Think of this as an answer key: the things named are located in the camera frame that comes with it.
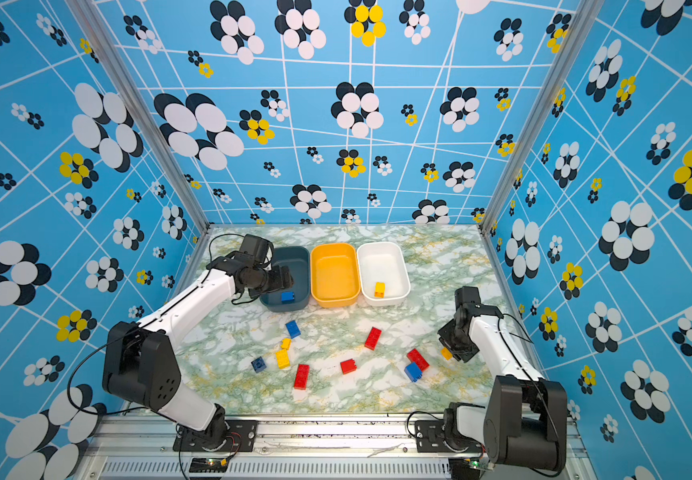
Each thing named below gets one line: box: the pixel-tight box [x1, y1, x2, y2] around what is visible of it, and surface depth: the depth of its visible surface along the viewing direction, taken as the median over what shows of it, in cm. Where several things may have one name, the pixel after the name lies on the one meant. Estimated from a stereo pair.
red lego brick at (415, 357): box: [406, 348, 430, 372], surface depth 88 cm
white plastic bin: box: [357, 242, 411, 303], surface depth 107 cm
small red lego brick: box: [340, 358, 357, 375], surface depth 86 cm
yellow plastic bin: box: [310, 243, 361, 308], surface depth 105 cm
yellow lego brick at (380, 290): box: [374, 282, 387, 299], surface depth 101 cm
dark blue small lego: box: [251, 356, 267, 373], surface depth 86 cm
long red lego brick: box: [294, 364, 310, 390], surface depth 84 cm
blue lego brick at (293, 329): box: [285, 320, 301, 339], surface depth 93 cm
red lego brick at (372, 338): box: [364, 326, 382, 351], surface depth 91 cm
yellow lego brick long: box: [276, 349, 291, 369], surface depth 88 cm
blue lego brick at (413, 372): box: [404, 362, 423, 383], surface depth 84 cm
